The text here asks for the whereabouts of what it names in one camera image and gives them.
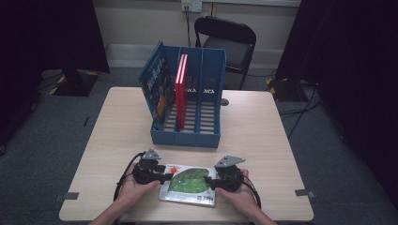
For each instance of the grey tape strip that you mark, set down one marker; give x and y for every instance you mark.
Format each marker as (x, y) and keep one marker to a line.
(70, 196)
(303, 192)

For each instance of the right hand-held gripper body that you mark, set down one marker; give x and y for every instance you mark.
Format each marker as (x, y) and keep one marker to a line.
(230, 179)

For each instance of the red picture book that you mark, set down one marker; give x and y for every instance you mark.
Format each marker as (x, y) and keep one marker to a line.
(185, 106)
(178, 106)

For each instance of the black stand base yellow striped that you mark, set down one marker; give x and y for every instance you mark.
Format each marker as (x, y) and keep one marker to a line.
(283, 89)
(75, 82)

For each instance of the green leaf picture book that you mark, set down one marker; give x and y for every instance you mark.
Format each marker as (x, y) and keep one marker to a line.
(191, 184)

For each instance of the black folding chair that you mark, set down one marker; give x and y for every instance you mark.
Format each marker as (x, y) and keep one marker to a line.
(225, 29)

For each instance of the blue picture book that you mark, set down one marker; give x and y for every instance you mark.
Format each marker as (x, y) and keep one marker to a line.
(156, 81)

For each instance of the white wall socket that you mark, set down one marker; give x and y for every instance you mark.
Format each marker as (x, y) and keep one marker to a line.
(195, 5)

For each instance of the black curtain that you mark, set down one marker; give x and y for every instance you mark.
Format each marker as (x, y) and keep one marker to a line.
(359, 62)
(47, 31)

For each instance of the dark round table grommet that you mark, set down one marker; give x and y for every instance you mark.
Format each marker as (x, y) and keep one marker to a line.
(224, 102)

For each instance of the blue plastic file rack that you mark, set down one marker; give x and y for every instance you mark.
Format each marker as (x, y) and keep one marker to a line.
(206, 62)

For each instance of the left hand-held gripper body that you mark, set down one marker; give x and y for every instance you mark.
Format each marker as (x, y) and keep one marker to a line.
(145, 175)

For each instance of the person's left hand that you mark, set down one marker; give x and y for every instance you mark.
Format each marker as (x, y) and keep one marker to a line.
(133, 192)

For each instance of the person's right hand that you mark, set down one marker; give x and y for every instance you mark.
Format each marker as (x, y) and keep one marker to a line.
(244, 198)

